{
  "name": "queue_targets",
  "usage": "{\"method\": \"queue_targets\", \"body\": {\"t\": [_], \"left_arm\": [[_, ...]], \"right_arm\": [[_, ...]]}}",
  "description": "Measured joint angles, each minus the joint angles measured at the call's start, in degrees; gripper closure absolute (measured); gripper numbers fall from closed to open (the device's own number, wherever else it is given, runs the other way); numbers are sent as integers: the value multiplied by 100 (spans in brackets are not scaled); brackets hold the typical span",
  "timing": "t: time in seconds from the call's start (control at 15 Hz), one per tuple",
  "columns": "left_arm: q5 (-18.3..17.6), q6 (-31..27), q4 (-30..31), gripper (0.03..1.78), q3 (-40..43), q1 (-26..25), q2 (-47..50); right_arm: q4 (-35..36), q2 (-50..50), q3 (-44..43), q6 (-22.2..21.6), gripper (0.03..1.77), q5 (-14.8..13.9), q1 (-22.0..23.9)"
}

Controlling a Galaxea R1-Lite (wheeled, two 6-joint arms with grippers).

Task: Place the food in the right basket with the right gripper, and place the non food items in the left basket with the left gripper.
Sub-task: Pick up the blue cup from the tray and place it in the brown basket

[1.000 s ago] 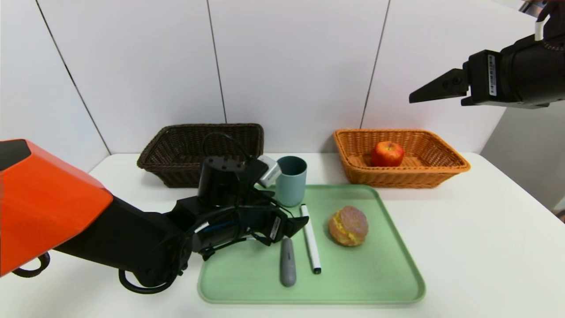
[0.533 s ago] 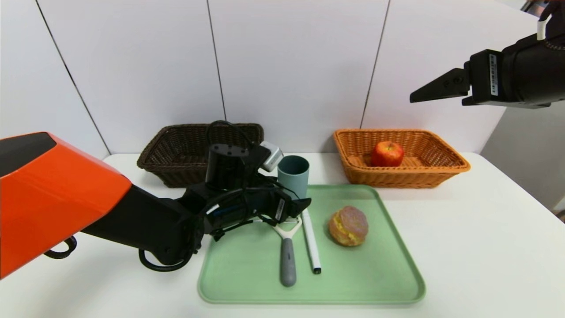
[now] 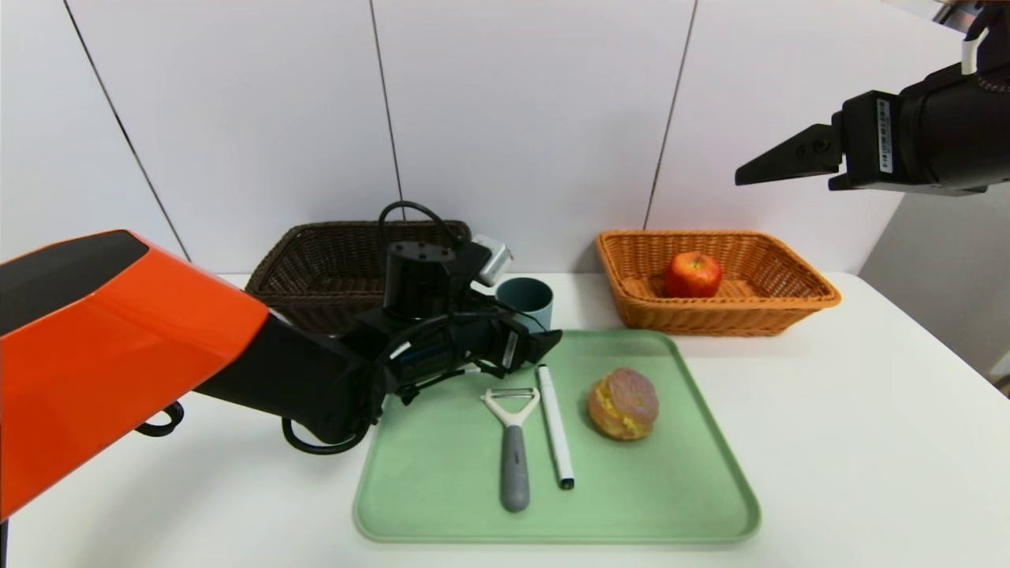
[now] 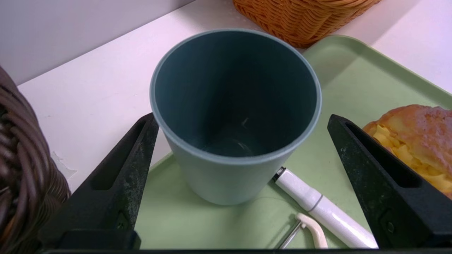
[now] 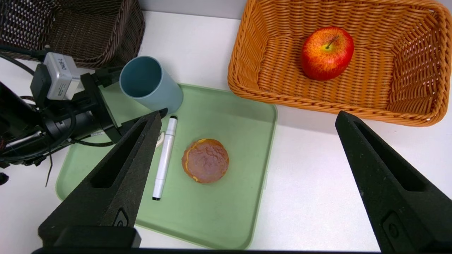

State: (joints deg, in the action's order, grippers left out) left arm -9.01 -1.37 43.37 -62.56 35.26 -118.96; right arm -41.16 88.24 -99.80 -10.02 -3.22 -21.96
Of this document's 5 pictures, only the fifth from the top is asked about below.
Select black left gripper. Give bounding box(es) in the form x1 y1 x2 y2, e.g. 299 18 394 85
82 66 168 143

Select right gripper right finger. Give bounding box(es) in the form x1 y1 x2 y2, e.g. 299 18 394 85
335 110 452 253

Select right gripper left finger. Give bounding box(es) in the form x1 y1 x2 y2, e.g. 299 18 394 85
38 110 162 247

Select blue-grey plastic cup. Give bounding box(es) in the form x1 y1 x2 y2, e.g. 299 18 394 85
119 56 184 115

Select white marker pen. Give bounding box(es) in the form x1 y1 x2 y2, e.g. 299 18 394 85
152 116 178 201

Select red yellow apple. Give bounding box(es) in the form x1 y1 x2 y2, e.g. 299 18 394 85
301 26 355 81

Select dark brown wicker basket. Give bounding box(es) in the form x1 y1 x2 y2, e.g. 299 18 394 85
0 0 145 69

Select orange wicker basket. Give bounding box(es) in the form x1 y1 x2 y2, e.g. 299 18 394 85
227 0 452 127

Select pink cream-filled bun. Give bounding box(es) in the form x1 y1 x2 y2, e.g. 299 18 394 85
182 138 230 184

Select light green plastic tray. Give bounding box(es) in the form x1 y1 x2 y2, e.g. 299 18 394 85
55 83 278 250

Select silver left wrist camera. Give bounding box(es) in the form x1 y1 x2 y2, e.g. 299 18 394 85
43 52 83 101

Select black left camera cable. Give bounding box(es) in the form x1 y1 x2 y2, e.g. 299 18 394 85
0 44 48 76

